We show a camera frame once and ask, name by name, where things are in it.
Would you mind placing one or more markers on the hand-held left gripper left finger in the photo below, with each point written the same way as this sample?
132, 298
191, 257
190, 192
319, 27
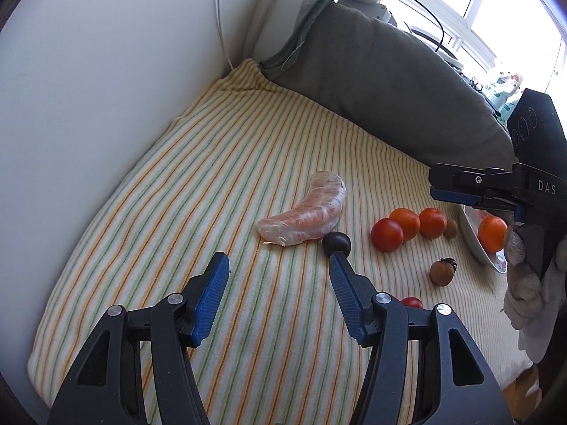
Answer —
212, 292

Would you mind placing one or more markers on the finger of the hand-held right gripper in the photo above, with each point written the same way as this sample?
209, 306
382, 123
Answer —
460, 176
456, 197

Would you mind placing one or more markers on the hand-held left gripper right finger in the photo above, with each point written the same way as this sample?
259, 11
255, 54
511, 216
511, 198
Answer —
343, 292

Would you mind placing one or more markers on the small brown fruit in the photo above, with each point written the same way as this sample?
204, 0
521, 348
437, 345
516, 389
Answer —
451, 229
440, 273

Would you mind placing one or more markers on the orange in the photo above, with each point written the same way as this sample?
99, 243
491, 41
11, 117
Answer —
491, 234
433, 222

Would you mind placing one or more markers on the white plate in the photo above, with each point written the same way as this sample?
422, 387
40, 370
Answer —
470, 237

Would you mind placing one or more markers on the dark plum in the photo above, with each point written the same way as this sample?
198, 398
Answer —
336, 242

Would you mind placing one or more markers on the small dark fruit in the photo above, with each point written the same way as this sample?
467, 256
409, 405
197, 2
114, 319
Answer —
452, 263

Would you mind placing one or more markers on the peeled pomelo segment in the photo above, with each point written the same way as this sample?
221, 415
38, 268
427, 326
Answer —
305, 219

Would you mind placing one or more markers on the person's right hand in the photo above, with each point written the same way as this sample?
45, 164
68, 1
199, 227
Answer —
525, 294

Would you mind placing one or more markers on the orange tomato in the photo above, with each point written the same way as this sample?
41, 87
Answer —
406, 221

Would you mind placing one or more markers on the floral print packet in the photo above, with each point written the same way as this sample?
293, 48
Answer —
502, 93

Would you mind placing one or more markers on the small red tomato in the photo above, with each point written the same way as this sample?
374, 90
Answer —
412, 303

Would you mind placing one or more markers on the large red tomato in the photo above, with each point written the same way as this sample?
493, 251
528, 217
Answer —
386, 235

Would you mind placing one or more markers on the dark object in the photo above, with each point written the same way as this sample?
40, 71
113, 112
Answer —
474, 83

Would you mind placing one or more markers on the striped blanket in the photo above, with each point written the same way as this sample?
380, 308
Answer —
199, 172

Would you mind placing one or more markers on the grey pillow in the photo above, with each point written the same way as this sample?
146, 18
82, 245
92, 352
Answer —
381, 79

